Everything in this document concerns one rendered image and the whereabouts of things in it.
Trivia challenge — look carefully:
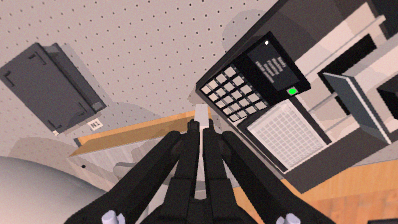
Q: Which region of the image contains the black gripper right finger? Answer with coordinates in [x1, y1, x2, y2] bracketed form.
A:
[201, 104, 336, 224]

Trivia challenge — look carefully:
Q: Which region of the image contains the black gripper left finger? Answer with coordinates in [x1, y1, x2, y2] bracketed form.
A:
[64, 104, 202, 224]

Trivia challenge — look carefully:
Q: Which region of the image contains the white label with black text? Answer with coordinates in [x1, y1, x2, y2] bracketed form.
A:
[87, 118, 102, 130]

